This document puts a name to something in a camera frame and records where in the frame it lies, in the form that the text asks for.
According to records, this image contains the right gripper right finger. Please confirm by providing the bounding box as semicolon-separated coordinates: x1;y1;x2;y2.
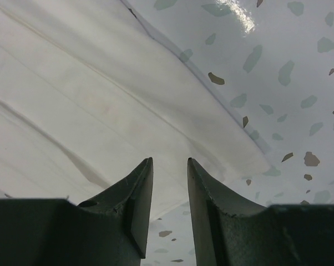
188;158;334;265

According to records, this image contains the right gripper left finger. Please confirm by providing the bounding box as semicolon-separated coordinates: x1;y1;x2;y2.
0;158;153;265

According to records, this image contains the white t shirt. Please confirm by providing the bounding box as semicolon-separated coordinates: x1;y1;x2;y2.
0;1;270;220

